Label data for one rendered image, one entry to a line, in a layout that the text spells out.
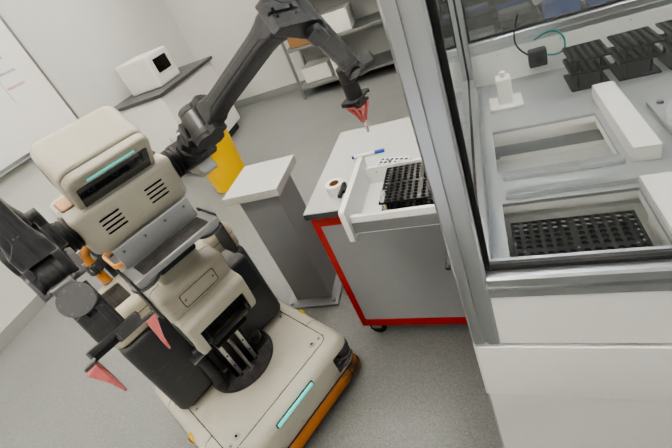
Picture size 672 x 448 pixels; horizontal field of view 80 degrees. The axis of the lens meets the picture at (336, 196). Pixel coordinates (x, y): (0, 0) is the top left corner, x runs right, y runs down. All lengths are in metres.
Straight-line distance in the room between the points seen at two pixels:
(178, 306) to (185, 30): 5.13
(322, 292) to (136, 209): 1.27
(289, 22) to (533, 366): 0.75
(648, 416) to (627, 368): 0.14
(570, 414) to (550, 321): 0.26
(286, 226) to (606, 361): 1.43
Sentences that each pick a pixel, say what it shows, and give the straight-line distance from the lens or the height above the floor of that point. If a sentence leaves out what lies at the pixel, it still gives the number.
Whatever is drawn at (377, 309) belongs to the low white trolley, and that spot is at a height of 0.20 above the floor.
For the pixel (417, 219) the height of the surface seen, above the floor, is 0.86.
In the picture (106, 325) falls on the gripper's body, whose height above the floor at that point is 1.11.
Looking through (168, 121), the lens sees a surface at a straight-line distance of 4.36.
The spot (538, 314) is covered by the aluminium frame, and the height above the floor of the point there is 1.01.
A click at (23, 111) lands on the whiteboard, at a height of 1.26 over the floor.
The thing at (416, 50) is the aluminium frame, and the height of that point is 1.41.
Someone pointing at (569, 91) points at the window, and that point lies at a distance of 0.45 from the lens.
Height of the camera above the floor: 1.52
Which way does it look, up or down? 31 degrees down
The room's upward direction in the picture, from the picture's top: 24 degrees counter-clockwise
